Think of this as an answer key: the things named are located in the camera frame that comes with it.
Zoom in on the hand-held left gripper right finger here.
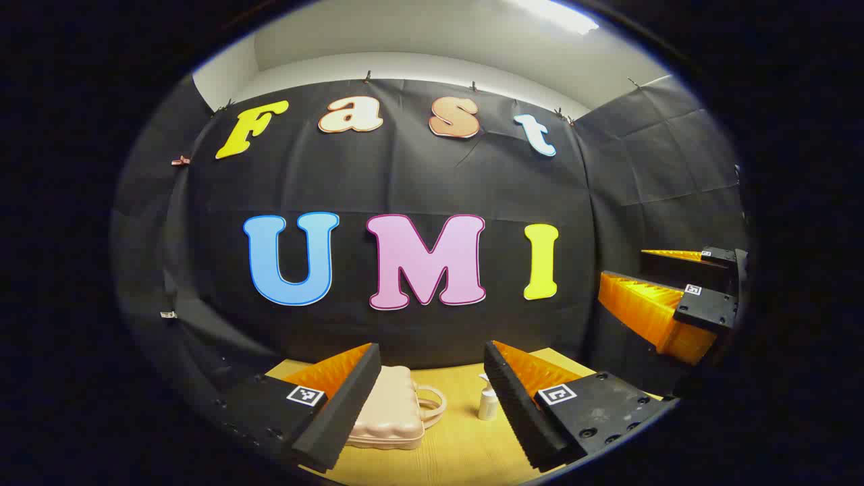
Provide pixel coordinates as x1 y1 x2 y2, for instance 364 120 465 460
483 340 679 473

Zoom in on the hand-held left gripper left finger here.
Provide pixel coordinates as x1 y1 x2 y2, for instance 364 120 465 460
216 342 382 473

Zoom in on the white pump bottle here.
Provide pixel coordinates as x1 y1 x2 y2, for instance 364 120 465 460
477 373 500 421

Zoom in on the pink suitcase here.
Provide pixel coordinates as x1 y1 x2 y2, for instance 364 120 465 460
348 365 448 451

